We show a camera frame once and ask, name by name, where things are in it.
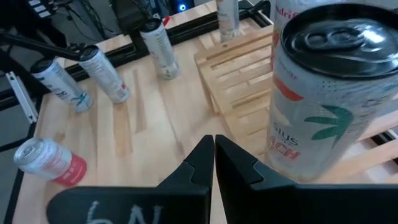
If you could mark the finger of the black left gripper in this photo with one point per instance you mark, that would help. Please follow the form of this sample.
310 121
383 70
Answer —
37 45

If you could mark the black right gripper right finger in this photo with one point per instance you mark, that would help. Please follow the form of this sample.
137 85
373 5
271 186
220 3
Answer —
280 205

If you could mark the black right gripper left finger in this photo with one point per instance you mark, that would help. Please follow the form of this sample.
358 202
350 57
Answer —
174 202

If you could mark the tall Celsius peach can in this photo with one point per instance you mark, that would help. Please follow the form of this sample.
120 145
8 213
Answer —
326 118

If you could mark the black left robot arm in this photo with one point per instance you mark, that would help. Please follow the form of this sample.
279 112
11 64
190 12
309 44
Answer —
138 43

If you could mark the wooden slatted shelf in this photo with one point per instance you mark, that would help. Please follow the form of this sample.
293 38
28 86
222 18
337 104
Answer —
236 74

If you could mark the pink and silver Spindrift can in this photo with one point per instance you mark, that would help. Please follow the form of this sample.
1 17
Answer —
46 161

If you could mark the black box with blue light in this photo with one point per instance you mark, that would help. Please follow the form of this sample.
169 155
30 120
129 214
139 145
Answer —
182 7

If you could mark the white perforated metal bracket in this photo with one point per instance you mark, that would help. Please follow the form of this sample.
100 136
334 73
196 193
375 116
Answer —
21 96

